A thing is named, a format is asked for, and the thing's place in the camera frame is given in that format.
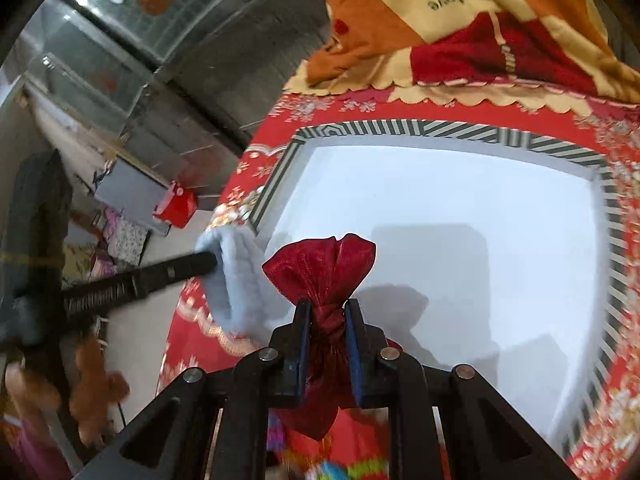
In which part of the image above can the light blue fuzzy scrunchie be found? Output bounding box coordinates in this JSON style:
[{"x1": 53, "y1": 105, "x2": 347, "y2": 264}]
[{"x1": 195, "y1": 224, "x2": 292, "y2": 344}]

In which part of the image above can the red box on floor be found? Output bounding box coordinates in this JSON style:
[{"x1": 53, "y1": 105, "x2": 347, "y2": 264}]
[{"x1": 153, "y1": 181, "x2": 198, "y2": 229}]

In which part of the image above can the red gold floral tablecloth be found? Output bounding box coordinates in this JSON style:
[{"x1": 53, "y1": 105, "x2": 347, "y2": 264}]
[{"x1": 156, "y1": 87, "x2": 639, "y2": 479}]

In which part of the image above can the person's left hand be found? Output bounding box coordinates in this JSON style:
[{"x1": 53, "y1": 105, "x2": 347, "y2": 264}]
[{"x1": 6, "y1": 336, "x2": 130, "y2": 445}]

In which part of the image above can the striped tray white inside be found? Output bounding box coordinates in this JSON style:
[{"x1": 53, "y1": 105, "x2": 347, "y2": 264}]
[{"x1": 246, "y1": 119, "x2": 628, "y2": 455}]

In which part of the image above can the orange red patterned blanket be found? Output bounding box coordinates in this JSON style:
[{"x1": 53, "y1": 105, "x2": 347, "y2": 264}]
[{"x1": 286, "y1": 0, "x2": 639, "y2": 104}]

